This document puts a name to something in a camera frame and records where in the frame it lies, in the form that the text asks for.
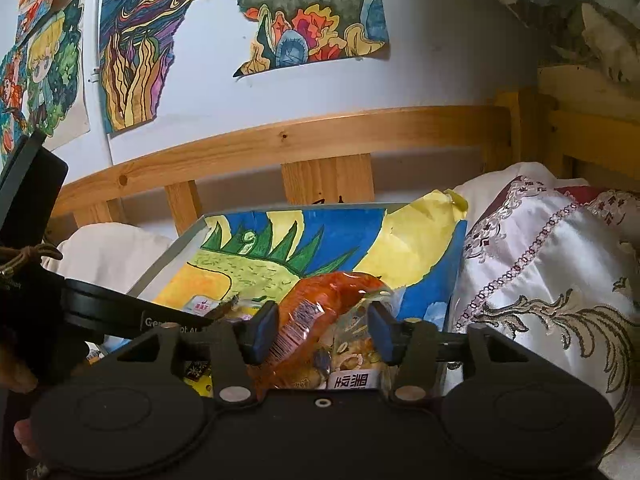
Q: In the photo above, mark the person's left hand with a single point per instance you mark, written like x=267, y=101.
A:
x=20, y=370

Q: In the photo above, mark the swirl and seaweed wall poster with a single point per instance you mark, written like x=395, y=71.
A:
x=135, y=60

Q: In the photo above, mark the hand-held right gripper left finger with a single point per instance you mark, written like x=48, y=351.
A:
x=262, y=332

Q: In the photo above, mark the yellow green snack packet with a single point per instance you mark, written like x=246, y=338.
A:
x=197, y=382

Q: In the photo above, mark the blond figure wall poster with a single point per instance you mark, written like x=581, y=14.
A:
x=55, y=70

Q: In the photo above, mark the landscape and mushrooms wall poster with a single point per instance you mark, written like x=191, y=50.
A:
x=310, y=25

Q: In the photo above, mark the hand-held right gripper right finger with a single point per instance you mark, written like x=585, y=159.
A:
x=381, y=332

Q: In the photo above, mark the clear nut snack packet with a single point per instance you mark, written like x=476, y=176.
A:
x=350, y=355

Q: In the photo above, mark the orange snack packet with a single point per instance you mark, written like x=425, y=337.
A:
x=310, y=305

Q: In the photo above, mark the camouflage cloth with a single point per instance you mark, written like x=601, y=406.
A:
x=575, y=20

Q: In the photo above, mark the white pillow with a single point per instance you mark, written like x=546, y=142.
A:
x=110, y=255

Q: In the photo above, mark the grey tray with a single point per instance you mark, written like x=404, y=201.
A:
x=165, y=255

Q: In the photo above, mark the dinosaur drawing paper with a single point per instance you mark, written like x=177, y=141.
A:
x=300, y=245

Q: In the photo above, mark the large white snack packet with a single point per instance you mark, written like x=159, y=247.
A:
x=202, y=307

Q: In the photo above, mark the wooden bed headboard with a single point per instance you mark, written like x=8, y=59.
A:
x=300, y=135

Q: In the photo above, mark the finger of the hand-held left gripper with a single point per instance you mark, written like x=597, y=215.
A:
x=222, y=311

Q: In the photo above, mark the white wall pipe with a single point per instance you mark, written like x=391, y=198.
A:
x=98, y=110

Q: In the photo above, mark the floral satin blanket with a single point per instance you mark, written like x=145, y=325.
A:
x=540, y=260

